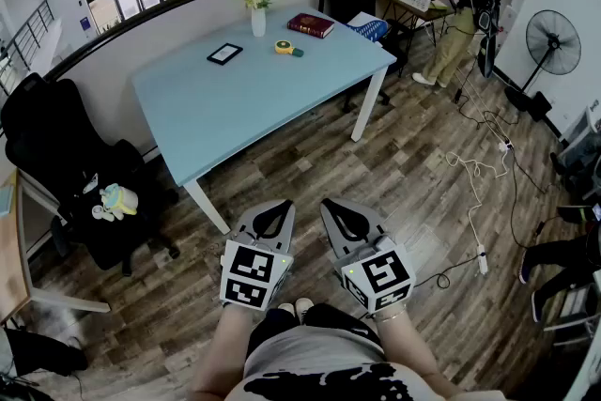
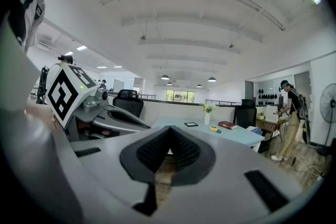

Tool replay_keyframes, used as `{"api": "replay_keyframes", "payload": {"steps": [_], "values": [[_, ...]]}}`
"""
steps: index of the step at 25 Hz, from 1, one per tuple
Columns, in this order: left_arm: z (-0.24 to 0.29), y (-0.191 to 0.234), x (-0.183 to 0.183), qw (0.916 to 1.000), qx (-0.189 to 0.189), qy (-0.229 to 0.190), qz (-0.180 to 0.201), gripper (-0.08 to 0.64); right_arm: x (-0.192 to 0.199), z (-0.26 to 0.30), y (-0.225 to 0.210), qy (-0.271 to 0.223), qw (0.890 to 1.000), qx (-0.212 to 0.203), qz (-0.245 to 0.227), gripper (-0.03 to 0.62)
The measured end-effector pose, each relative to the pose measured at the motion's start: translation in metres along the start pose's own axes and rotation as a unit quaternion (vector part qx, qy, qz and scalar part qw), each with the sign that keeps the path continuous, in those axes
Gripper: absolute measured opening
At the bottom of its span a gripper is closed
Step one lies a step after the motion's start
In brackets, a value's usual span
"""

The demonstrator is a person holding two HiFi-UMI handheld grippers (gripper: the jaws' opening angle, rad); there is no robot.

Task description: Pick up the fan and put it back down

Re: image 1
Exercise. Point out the white table leg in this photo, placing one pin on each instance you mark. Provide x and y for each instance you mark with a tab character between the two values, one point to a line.
206	206
368	108

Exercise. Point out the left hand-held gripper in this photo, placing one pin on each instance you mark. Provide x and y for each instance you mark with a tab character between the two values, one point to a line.
249	267

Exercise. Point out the person's black shorts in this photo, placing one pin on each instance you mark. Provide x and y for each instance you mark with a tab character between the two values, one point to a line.
338	319

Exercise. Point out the white power strip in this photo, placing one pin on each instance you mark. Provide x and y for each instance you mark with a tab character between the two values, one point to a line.
482	259

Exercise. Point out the pastel plush toy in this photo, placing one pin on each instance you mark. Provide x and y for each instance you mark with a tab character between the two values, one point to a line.
117	202

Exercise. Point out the white vase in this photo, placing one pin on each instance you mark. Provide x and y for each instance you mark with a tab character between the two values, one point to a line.
258	23

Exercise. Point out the person's right forearm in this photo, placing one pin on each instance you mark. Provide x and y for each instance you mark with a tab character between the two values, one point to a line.
408	343

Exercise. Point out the black standing floor fan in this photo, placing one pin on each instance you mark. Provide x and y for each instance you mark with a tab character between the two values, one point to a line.
553	42

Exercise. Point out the black bag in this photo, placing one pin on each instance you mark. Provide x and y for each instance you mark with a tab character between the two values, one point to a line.
42	354

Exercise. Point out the black picture frame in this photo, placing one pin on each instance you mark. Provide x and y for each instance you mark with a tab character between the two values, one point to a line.
224	54

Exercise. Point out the person's left forearm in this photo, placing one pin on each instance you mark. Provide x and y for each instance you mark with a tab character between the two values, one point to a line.
225	343

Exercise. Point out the blue patterned box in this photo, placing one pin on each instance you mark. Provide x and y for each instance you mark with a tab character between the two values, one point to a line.
368	28

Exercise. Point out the dark red hardcover book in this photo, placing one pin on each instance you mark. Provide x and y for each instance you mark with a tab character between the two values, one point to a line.
310	24

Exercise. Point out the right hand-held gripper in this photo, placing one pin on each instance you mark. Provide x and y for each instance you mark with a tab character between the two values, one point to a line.
382	274

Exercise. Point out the person's white shoe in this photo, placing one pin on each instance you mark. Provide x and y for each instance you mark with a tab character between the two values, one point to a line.
304	307
285	309

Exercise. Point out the black padded office chair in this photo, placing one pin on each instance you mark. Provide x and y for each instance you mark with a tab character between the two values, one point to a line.
56	141

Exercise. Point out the small yellow desk fan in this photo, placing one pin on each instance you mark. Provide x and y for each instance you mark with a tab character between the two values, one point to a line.
284	47

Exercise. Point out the person's white printed shirt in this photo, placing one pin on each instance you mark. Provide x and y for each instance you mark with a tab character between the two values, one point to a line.
319	357

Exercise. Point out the wooden table with white legs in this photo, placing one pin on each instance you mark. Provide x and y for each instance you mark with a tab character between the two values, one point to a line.
9	258

